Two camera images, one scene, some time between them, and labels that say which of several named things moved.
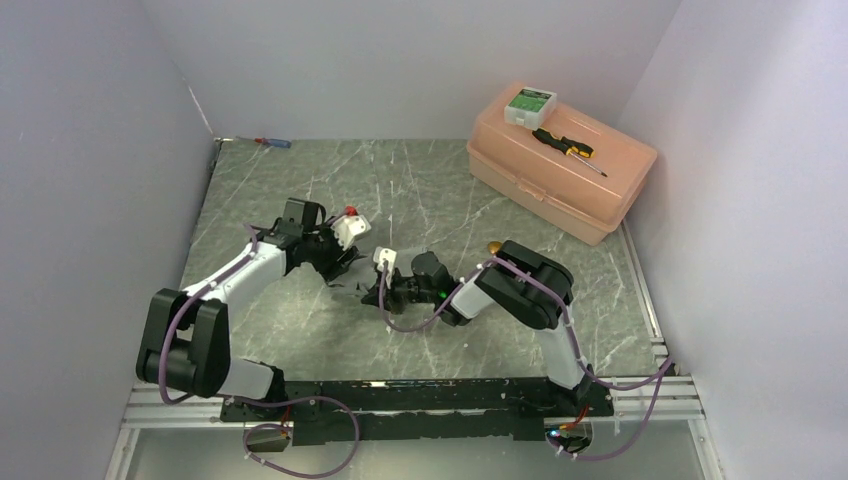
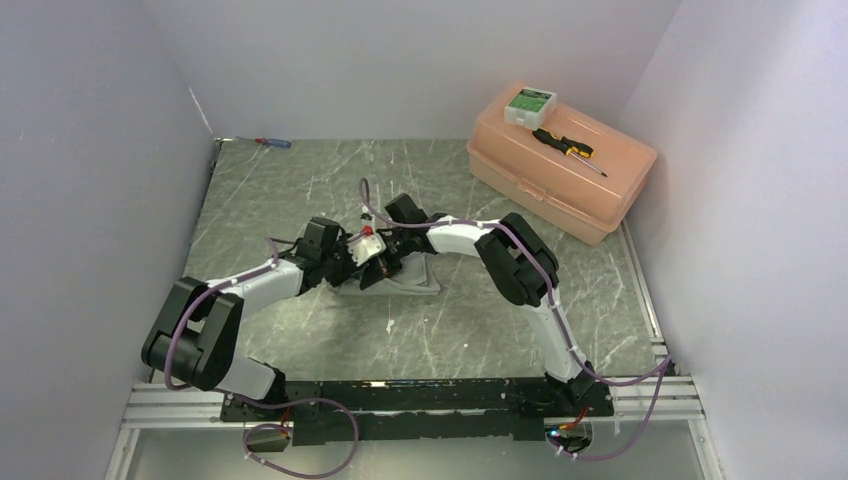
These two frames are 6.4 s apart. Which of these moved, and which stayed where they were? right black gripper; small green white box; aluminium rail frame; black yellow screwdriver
Moved: right black gripper
Stayed: black yellow screwdriver; aluminium rail frame; small green white box
